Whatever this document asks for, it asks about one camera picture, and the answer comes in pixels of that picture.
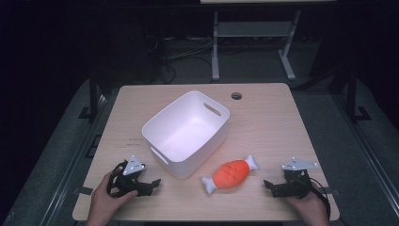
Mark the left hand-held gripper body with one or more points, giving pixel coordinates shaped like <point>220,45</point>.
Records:
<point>133,165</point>

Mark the black metal stand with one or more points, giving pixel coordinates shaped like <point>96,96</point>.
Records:
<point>352,97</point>
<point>93,97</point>

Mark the white plastic storage bin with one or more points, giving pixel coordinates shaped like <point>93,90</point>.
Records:
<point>186,135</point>

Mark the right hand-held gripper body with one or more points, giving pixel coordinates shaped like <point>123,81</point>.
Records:
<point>296,183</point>

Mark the white metal table frame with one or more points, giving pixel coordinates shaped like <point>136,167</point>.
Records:
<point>251,29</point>

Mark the orange plush meat toy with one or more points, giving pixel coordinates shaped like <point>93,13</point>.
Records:
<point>230,174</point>

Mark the person's left hand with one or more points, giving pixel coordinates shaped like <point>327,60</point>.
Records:
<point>105,199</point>

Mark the person's right hand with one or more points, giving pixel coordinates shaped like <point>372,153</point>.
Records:
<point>309,208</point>

